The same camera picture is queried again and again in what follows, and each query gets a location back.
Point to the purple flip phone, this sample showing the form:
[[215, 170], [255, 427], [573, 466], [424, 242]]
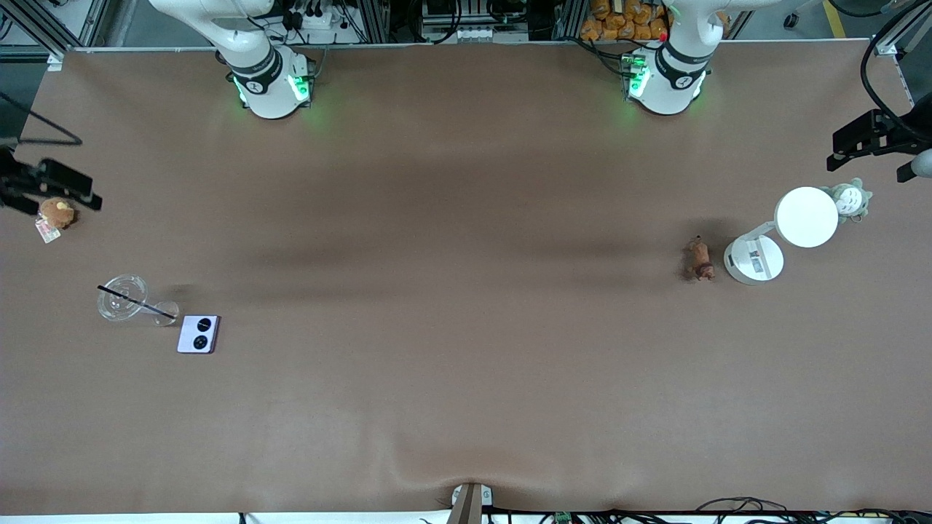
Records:
[[193, 340]]

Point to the white power strip with plugs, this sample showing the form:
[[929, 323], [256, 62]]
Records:
[[320, 20]]

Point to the grey white plush toy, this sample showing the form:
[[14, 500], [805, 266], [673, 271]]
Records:
[[850, 200]]

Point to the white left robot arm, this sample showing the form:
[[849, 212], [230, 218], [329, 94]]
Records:
[[666, 91]]

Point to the clear plastic cup with lid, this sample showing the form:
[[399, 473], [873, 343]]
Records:
[[120, 298]]

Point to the long white power strip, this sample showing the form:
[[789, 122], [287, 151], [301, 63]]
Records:
[[473, 33]]

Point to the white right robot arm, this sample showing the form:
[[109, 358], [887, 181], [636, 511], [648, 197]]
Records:
[[266, 87]]

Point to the brown plush toy with tag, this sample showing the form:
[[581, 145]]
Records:
[[55, 215]]

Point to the white desk lamp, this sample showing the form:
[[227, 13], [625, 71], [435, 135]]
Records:
[[807, 217]]

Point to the brown lion statue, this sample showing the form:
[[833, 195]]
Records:
[[702, 258]]

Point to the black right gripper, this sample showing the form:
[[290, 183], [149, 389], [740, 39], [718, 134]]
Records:
[[16, 186]]

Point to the aluminium frame post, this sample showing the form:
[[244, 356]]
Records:
[[40, 25], [892, 38]]

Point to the bag of orange items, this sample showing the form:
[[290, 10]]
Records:
[[619, 22]]

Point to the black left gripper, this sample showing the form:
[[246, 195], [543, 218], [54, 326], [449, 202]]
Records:
[[915, 131]]

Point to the black caster wheel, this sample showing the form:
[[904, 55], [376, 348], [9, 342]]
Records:
[[791, 22]]

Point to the black drinking straw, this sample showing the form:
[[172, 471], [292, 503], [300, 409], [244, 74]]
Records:
[[138, 303]]

